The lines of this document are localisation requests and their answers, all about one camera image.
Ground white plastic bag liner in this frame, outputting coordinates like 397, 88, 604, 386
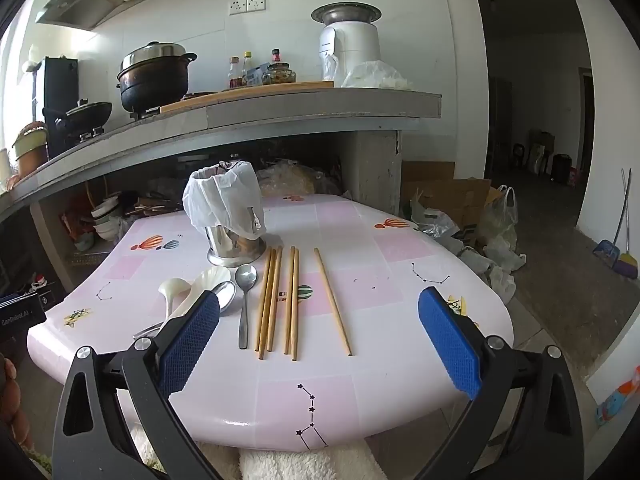
182, 160, 266, 241

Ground black bin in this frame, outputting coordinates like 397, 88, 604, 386
551, 153, 574, 186

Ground metal basin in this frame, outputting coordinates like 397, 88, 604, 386
310, 2, 382, 27

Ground yellowish bag of food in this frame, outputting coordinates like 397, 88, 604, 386
257, 159, 343, 197

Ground crumpled white plastic bag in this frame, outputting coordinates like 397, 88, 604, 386
482, 235, 528, 273

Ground gas stove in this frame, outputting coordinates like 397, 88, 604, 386
65, 105, 166, 143

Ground stack of bowls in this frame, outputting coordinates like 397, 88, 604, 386
90, 197, 125, 241

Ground white kitchen appliance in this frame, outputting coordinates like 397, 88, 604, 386
320, 22, 383, 88

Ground white wall socket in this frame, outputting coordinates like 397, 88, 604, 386
228, 0, 267, 16

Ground large black cooking pot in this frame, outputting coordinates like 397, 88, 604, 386
116, 42, 198, 113

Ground cardboard box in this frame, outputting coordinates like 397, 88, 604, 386
401, 161, 493, 233

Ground crumpled clear plastic bag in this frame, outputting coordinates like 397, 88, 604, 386
341, 60, 412, 92

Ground stacked green and orange basins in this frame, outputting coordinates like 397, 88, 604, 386
10, 121, 51, 173

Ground wooden cutting board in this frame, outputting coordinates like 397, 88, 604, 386
159, 80, 335, 115

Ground white plastic shopping bag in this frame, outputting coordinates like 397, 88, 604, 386
477, 185, 519, 256

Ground person's left hand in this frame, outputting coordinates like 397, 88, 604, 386
0, 352, 33, 453

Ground white shell-shaped spoon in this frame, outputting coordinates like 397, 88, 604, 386
167, 266, 232, 328

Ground white round soup ladle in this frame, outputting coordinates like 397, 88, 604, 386
158, 277, 193, 333

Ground blue dustpan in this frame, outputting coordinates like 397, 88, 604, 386
592, 239, 621, 266

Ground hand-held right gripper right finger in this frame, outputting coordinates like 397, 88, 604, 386
418, 286, 596, 480

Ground black wok with lid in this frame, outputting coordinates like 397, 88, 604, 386
54, 100, 114, 133

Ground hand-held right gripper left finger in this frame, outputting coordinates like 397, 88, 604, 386
52, 289, 222, 480

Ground wooden chopstick pair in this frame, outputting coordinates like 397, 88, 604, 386
285, 246, 295, 355

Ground metal spoon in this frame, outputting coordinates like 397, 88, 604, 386
235, 264, 259, 350
132, 281, 237, 339

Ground person's white fleece clothing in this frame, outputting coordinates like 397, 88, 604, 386
127, 425, 388, 480

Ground steel utensil holder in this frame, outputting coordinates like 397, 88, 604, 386
206, 205, 267, 268

